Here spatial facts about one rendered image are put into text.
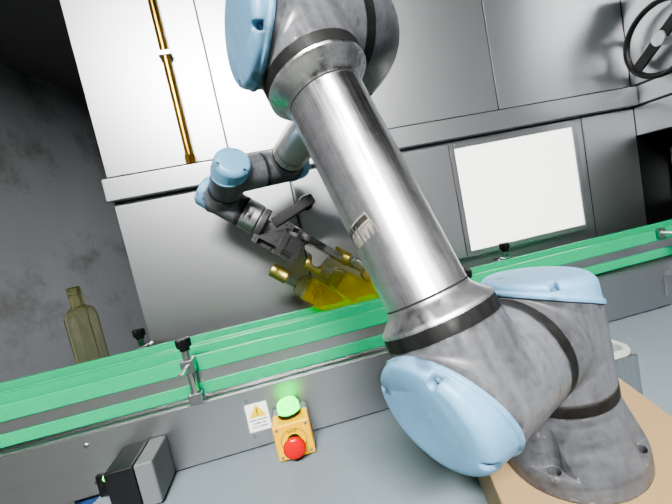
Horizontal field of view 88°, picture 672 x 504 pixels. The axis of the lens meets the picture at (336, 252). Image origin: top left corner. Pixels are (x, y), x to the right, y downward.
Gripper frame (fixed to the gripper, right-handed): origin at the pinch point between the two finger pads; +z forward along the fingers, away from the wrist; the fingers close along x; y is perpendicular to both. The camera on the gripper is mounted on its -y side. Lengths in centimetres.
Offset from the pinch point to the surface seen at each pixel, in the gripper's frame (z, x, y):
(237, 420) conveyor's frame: -4.2, 15.8, 39.2
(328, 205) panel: -6.5, -11.7, -10.9
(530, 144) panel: 39, -12, -58
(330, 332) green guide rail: 4.5, 14.0, 15.6
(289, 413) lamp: 2.9, 21.5, 31.1
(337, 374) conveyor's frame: 9.6, 15.9, 22.3
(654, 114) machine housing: 69, -9, -86
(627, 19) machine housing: 49, -13, -110
